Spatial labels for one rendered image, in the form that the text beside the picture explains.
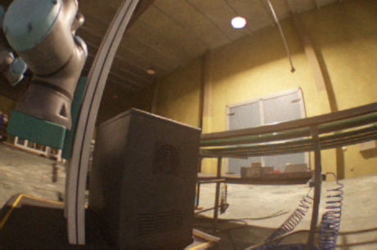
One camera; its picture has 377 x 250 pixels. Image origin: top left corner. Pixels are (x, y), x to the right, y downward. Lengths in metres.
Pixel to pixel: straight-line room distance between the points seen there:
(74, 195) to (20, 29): 0.50
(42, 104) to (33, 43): 0.16
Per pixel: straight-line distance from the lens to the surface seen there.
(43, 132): 0.45
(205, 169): 8.77
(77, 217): 0.66
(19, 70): 0.98
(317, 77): 7.63
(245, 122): 8.21
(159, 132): 0.60
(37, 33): 0.38
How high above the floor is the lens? 0.67
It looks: 20 degrees up
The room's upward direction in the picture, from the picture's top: 5 degrees clockwise
